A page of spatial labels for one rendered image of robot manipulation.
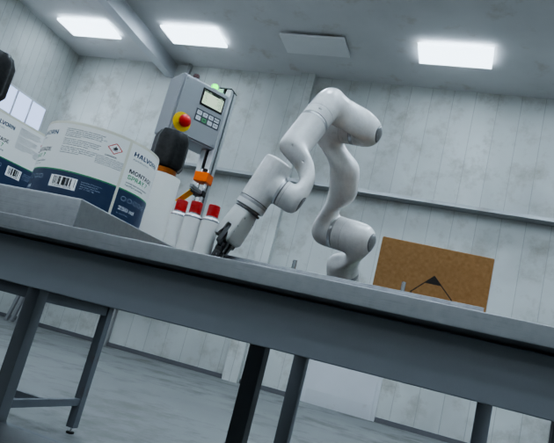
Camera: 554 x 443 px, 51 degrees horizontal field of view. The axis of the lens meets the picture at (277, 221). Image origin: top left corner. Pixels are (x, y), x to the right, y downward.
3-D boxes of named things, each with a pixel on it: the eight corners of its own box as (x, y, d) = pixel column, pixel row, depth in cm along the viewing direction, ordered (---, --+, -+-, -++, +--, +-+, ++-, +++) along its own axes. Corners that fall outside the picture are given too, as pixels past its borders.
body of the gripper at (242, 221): (244, 206, 165) (222, 239, 164) (232, 195, 156) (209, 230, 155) (266, 219, 162) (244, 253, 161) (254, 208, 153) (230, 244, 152)
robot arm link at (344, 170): (345, 259, 204) (305, 247, 212) (360, 245, 213) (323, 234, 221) (352, 119, 182) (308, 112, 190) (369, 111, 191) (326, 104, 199)
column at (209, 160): (159, 290, 173) (219, 87, 187) (166, 293, 177) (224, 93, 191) (172, 294, 172) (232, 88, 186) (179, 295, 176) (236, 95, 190)
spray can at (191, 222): (164, 269, 157) (185, 198, 161) (171, 272, 162) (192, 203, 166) (183, 273, 156) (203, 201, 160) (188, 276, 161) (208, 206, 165)
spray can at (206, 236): (182, 273, 156) (203, 201, 161) (189, 277, 161) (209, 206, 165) (200, 277, 155) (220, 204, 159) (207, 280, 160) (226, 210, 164)
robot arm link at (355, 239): (337, 260, 225) (335, 207, 212) (380, 274, 215) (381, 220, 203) (320, 277, 217) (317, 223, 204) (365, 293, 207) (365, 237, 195)
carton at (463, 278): (361, 331, 157) (382, 236, 162) (364, 337, 180) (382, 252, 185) (477, 359, 150) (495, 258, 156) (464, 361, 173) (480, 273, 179)
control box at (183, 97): (153, 134, 180) (170, 78, 184) (199, 155, 189) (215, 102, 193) (168, 128, 172) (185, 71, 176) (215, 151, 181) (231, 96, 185)
